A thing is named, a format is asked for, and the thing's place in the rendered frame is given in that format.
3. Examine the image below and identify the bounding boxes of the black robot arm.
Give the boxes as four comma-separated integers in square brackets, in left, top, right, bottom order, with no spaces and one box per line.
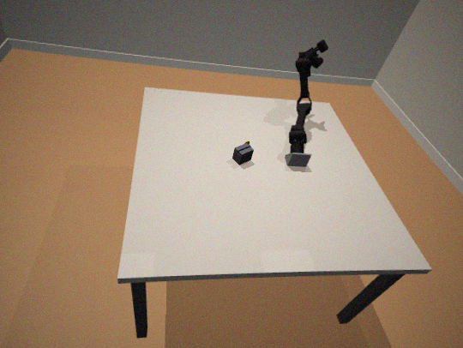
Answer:
[289,51,323,153]

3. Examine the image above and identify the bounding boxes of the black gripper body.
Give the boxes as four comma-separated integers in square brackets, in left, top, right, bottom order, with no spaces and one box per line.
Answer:
[306,39,328,60]

